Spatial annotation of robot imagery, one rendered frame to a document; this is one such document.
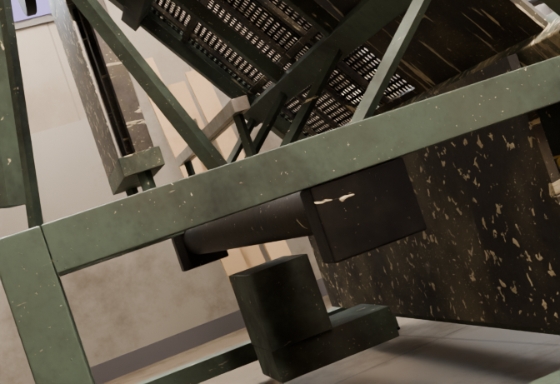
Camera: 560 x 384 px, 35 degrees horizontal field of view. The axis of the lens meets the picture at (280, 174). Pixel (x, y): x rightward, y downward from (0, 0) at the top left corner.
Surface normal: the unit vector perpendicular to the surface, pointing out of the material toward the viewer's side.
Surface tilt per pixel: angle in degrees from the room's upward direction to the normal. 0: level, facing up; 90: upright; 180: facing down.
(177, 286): 90
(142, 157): 90
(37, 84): 90
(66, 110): 90
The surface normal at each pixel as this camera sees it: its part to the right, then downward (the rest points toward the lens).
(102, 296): 0.32, -0.14
